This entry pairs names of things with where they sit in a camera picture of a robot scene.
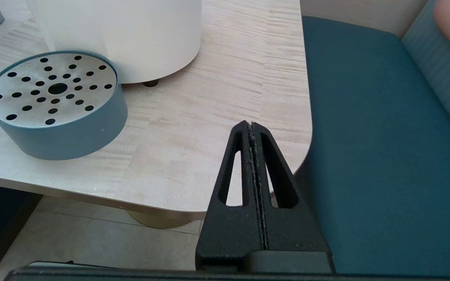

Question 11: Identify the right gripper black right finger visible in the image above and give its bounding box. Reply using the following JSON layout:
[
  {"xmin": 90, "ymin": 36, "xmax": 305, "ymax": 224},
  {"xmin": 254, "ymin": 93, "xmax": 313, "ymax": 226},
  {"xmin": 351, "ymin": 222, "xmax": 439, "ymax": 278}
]
[{"xmin": 252, "ymin": 123, "xmax": 332, "ymax": 253}]

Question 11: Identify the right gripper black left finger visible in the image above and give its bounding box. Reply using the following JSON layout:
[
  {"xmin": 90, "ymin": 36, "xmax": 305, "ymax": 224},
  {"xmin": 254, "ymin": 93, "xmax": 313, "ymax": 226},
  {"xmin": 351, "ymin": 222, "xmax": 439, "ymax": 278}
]
[{"xmin": 195, "ymin": 121, "xmax": 267, "ymax": 270}]

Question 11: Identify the grey-blue upholstered sofa bench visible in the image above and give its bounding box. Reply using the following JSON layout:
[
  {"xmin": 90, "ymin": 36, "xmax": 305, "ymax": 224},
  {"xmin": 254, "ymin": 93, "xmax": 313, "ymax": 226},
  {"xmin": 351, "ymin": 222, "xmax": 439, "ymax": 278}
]
[{"xmin": 293, "ymin": 0, "xmax": 450, "ymax": 276}]

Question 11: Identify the large perforated metal drip tray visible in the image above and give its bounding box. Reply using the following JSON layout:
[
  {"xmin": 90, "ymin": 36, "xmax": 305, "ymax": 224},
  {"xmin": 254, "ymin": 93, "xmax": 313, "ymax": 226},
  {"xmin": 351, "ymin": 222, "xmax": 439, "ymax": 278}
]
[{"xmin": 0, "ymin": 50, "xmax": 129, "ymax": 160}]

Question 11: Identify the large tea dispenser white base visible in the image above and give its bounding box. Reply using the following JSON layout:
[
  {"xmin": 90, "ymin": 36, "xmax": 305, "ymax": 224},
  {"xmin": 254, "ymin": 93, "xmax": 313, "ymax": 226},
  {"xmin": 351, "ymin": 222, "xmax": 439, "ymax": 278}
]
[{"xmin": 34, "ymin": 0, "xmax": 202, "ymax": 84}]

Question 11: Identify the beige table pedestal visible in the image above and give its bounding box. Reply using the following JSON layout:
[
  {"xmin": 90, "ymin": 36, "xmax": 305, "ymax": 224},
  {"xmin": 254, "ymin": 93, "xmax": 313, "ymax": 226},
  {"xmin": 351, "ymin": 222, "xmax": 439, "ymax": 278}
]
[{"xmin": 127, "ymin": 210, "xmax": 203, "ymax": 229}]

